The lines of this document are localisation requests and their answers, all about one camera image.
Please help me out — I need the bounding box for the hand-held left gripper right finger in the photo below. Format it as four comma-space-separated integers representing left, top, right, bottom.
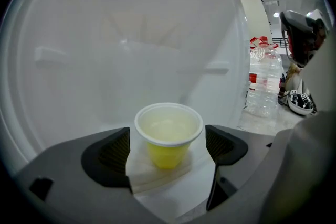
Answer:
177, 124, 276, 224

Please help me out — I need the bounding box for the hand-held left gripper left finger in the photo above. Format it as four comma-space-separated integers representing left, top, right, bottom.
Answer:
14, 126, 169, 224

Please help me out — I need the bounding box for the yellow cup with white rim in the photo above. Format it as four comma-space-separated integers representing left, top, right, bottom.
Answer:
134, 102, 204, 170

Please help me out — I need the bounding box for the large clear bottle red cap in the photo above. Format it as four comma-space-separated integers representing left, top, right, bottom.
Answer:
243, 36, 286, 118
248, 36, 264, 61

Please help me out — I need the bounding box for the white round device with tags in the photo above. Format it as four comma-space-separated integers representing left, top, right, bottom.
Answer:
286, 89, 317, 116

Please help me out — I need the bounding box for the black railing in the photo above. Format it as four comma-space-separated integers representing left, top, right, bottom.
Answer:
271, 37, 288, 48

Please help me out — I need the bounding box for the white translucent plastic box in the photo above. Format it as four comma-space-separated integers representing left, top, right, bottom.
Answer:
0, 0, 254, 166

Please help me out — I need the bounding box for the grey and red machine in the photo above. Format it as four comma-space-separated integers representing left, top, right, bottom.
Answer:
279, 9, 330, 68

